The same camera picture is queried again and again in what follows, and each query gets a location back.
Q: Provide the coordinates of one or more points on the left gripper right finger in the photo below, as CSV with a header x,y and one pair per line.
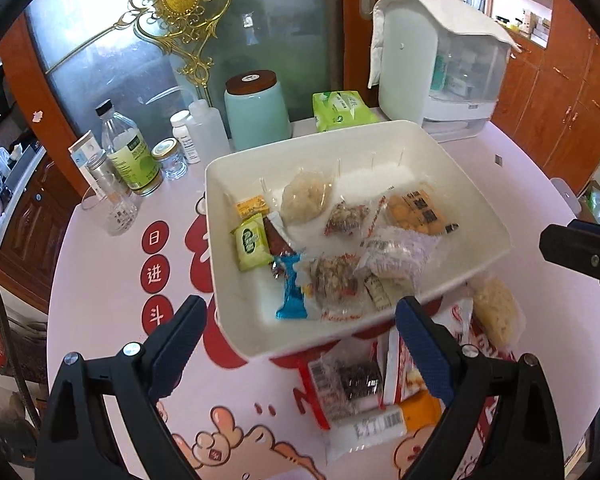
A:
x,y
524,441

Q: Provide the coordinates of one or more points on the mint green ceramic jar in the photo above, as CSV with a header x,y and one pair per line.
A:
x,y
256,110

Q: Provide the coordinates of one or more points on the orange snack packet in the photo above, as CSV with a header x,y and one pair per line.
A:
x,y
420,410

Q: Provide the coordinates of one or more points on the small yellow snack packet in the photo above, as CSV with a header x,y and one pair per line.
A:
x,y
251,206

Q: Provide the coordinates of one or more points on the green candy packet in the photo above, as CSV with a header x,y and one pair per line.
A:
x,y
252,244

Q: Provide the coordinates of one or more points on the dark red snack packet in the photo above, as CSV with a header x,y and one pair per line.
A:
x,y
279,241

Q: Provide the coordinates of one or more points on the blue snack packet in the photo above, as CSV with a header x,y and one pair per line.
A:
x,y
293,307

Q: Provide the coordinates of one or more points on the pale rice cracker packet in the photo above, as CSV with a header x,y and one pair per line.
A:
x,y
306,196

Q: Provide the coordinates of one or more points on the glass door gold ornament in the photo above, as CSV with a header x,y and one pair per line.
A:
x,y
151,58

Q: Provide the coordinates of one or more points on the clear bag orange biscuits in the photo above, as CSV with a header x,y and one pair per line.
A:
x,y
414,209

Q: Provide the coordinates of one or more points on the clear mixed nuts packet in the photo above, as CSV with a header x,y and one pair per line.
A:
x,y
348,218

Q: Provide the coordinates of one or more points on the white cosmetic storage box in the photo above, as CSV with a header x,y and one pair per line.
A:
x,y
448,84

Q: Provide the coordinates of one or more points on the red dark seaweed packet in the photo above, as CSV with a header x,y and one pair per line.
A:
x,y
345,380

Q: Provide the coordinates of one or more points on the purple white snack packet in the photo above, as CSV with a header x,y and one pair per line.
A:
x,y
392,253

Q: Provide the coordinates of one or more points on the white cloth cover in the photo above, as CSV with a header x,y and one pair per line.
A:
x,y
452,15

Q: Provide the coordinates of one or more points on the white barcode snack packet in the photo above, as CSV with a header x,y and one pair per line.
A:
x,y
360,432

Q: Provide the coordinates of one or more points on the silver lid glass jar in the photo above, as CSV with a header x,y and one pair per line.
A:
x,y
106,176

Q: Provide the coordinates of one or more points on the clear rice cake packet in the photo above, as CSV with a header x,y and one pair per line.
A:
x,y
497,310

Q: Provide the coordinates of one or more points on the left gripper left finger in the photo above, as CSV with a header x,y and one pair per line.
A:
x,y
76,440

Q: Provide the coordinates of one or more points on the red white snack bag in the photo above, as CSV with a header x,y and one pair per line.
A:
x,y
421,349

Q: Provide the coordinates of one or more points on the cream red cracker packet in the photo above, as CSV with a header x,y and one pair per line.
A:
x,y
385,293

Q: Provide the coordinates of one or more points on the green tissue pack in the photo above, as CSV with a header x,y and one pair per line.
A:
x,y
340,109

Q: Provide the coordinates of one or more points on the white squeeze wash bottle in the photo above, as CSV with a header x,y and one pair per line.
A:
x,y
204,125

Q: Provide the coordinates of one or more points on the white blue carton box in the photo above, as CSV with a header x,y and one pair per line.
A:
x,y
81,152

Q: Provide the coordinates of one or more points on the small gold lid jar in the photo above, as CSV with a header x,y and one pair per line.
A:
x,y
170,157

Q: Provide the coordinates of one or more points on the wooden cabinet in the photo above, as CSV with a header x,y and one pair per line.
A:
x,y
550,98

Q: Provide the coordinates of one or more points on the white pill bottle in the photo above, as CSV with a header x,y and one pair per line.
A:
x,y
181,133

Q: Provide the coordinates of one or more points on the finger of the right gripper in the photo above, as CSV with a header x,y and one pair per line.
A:
x,y
571,249
584,226

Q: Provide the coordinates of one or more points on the clear glass cup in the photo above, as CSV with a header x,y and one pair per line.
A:
x,y
114,214

